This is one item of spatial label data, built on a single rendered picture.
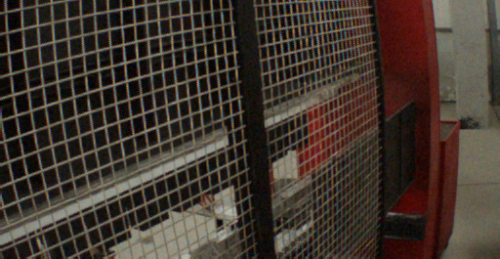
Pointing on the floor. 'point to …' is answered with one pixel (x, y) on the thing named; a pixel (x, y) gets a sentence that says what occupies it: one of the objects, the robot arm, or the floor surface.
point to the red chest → (449, 135)
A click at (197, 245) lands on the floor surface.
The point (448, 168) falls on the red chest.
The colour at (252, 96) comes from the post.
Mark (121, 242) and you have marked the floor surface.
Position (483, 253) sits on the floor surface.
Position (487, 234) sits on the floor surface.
